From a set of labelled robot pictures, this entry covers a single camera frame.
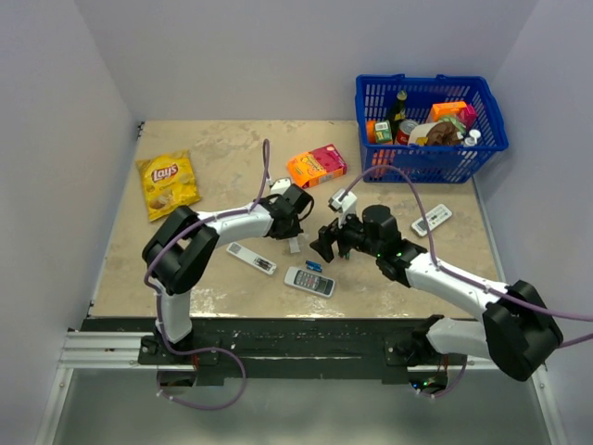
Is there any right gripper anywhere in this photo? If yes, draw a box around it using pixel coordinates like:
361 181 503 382
309 207 383 263

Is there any white battery cover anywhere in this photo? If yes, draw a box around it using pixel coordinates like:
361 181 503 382
288 236 300 254

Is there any white long remote control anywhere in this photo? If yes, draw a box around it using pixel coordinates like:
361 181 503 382
226 242 277 275

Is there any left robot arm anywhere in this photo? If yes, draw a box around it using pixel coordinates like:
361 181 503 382
142 184 314 363

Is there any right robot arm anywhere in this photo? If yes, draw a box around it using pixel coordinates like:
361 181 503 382
310 205 563 381

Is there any grey-faced remote control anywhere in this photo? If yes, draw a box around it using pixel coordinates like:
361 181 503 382
284 266 335 299

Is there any small white remote control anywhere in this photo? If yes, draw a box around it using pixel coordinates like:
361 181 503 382
411 204 453 237

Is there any blue battery left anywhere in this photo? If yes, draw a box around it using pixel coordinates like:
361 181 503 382
306 264 322 273

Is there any orange pink sponge box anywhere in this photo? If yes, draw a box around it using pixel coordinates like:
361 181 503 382
286 144 347 189

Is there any green yellow carton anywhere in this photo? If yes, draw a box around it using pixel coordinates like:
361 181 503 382
373 121 393 145

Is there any yellow Lays chips bag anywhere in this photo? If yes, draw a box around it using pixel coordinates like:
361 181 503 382
135 150 201 222

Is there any dark glass bottle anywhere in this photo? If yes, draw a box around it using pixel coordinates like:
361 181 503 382
386 90 408 139

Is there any blue plastic basket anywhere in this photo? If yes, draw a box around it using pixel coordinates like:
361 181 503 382
355 74 509 184

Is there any brown snack packet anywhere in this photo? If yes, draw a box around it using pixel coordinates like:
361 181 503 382
408 121 463 146

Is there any white bottle cap item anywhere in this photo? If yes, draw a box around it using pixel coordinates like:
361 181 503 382
463 129 481 147

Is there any orange pink box in basket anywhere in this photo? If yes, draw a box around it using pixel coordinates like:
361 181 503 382
426 101 477 133

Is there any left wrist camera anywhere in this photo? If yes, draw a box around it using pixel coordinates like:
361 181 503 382
270 178 292 195

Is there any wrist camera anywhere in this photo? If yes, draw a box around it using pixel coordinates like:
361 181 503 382
328 188 358 228
270 178 292 195

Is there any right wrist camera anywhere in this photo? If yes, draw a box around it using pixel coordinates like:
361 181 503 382
328 188 358 228

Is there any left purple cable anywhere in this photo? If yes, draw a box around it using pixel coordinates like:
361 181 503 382
143 138 272 358

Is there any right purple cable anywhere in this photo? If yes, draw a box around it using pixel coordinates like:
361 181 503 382
345 165 593 400

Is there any black table front rail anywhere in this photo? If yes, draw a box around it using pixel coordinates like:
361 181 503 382
82 316 515 386

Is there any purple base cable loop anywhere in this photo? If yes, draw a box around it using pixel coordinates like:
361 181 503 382
156 347 247 412

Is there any aluminium frame rail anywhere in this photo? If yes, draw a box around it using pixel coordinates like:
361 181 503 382
57 329 149 370

